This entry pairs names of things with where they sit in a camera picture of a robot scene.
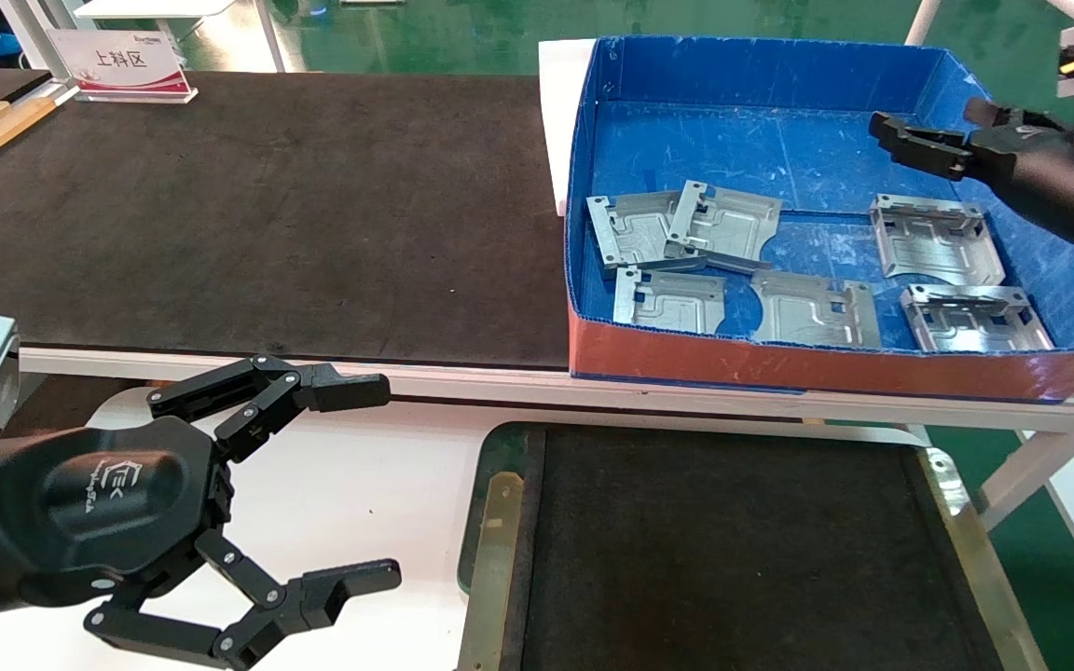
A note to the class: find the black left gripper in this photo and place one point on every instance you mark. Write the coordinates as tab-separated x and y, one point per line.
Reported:
108	503

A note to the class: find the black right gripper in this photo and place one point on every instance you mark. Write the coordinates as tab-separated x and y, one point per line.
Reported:
1036	172

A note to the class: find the stamped sheet metal part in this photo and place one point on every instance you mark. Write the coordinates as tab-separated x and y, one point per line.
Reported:
667	303
630	233
938	242
975	321
728	224
817	312

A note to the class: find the white tube railing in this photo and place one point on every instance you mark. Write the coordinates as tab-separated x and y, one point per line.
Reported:
924	20

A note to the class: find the blue box with orange side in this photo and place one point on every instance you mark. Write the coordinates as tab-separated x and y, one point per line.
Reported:
779	140

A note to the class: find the black rubber table mat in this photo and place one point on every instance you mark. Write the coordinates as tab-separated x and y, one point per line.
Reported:
267	214

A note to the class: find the black tray with brass rim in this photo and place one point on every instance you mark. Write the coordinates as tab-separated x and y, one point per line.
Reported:
733	559

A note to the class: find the white and red sign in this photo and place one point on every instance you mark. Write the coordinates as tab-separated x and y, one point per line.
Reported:
122	61

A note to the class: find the white background table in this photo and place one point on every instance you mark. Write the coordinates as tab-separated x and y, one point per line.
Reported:
155	7

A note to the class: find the white metal frame post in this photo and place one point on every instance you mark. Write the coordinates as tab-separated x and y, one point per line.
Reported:
34	37

